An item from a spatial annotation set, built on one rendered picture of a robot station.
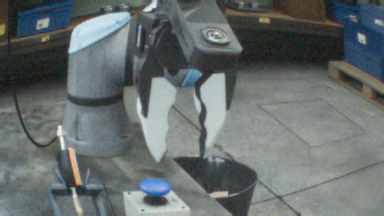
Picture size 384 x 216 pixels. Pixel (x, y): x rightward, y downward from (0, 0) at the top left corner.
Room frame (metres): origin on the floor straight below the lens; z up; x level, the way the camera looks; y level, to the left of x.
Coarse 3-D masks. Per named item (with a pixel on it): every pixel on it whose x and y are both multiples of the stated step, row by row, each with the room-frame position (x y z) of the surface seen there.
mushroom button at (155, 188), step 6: (144, 180) 0.78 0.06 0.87; (150, 180) 0.78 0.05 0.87; (156, 180) 0.78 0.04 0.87; (144, 186) 0.76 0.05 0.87; (150, 186) 0.76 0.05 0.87; (156, 186) 0.76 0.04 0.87; (162, 186) 0.76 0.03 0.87; (168, 186) 0.77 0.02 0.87; (144, 192) 0.76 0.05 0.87; (150, 192) 0.75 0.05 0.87; (156, 192) 0.75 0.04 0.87; (162, 192) 0.76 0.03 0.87; (168, 192) 0.76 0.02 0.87; (156, 198) 0.77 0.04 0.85
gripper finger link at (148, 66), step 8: (144, 48) 0.65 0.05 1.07; (152, 48) 0.65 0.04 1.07; (144, 56) 0.65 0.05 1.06; (152, 56) 0.65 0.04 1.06; (144, 64) 0.64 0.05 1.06; (152, 64) 0.65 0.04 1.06; (136, 72) 0.65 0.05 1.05; (144, 72) 0.64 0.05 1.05; (152, 72) 0.65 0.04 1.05; (160, 72) 0.65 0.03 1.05; (136, 80) 0.65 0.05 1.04; (144, 80) 0.64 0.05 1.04; (152, 80) 0.65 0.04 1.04; (136, 88) 0.65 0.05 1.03; (144, 88) 0.64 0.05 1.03; (144, 96) 0.64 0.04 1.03; (144, 104) 0.64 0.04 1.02; (144, 112) 0.64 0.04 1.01
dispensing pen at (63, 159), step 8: (64, 136) 0.72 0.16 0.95; (64, 144) 0.71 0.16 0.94; (64, 152) 0.69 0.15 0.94; (64, 160) 0.68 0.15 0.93; (64, 168) 0.68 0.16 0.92; (72, 168) 0.68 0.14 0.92; (64, 176) 0.67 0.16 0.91; (72, 176) 0.68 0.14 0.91; (72, 184) 0.67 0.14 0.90; (72, 192) 0.68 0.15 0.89; (80, 208) 0.67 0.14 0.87
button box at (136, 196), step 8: (128, 192) 0.79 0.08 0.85; (136, 192) 0.80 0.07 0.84; (128, 200) 0.77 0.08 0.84; (136, 200) 0.77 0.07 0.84; (144, 200) 0.77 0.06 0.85; (152, 200) 0.77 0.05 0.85; (160, 200) 0.77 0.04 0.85; (168, 200) 0.78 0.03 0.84; (176, 200) 0.78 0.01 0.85; (128, 208) 0.77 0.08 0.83; (136, 208) 0.74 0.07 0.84; (144, 208) 0.74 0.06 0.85; (152, 208) 0.75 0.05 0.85; (160, 208) 0.75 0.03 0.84; (168, 208) 0.75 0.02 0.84; (176, 208) 0.75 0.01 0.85; (184, 208) 0.75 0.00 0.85
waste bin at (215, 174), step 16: (176, 160) 1.96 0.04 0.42; (192, 160) 1.97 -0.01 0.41; (208, 160) 1.97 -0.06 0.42; (224, 160) 1.96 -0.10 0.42; (192, 176) 1.96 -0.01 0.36; (208, 176) 1.95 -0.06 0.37; (224, 176) 1.94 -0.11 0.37; (240, 176) 1.90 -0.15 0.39; (256, 176) 1.81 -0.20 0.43; (208, 192) 1.95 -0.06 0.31; (240, 192) 1.69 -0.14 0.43; (240, 208) 1.70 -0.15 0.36
